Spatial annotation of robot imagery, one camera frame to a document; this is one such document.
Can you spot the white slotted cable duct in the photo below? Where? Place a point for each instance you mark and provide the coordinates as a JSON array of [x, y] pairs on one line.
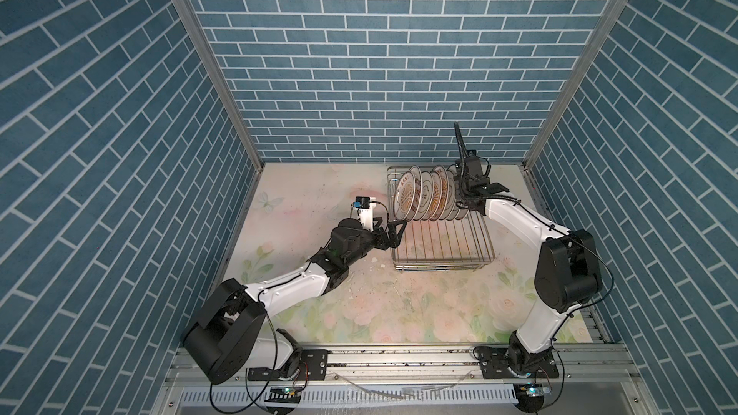
[[347, 396]]

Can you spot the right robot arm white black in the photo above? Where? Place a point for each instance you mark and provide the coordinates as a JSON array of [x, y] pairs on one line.
[[568, 269]]

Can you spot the left aluminium corner post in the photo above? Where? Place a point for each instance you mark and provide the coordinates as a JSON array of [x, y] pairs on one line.
[[201, 44]]

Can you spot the right green circuit board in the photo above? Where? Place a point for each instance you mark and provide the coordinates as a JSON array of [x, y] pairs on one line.
[[534, 391]]

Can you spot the left green circuit board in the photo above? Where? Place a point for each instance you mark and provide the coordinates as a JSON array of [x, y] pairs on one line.
[[283, 396]]

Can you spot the small plate orange sunburst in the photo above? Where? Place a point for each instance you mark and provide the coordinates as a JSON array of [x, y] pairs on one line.
[[407, 195]]

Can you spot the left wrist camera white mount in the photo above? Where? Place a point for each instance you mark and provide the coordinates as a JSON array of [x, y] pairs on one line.
[[365, 211]]

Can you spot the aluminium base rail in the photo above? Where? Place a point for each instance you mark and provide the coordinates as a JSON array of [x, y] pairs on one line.
[[442, 363]]

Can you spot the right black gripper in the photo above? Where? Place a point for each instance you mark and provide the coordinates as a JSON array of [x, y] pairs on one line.
[[487, 183]]

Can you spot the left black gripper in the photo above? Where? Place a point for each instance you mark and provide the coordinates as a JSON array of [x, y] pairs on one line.
[[391, 241]]

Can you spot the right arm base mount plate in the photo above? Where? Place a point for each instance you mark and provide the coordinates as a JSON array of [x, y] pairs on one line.
[[496, 362]]

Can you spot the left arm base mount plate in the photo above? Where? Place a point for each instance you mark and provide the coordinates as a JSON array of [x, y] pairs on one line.
[[302, 365]]

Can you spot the right aluminium corner post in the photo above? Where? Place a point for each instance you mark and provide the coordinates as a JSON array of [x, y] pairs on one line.
[[611, 13]]

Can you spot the plate in rack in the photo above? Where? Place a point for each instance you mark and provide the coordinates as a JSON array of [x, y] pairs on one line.
[[450, 209], [440, 192], [426, 193]]

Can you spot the metal wire dish rack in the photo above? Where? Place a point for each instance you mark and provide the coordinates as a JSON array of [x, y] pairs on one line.
[[440, 245]]

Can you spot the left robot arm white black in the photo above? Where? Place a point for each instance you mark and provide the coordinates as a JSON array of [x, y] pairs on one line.
[[234, 329]]

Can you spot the large plate red characters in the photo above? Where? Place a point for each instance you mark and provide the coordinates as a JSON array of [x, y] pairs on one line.
[[460, 211]]

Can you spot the green circuit board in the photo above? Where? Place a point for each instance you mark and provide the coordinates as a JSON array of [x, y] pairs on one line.
[[534, 391], [283, 396]]

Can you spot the aluminium corner post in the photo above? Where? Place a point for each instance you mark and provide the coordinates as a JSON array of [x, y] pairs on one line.
[[201, 44], [611, 13]]

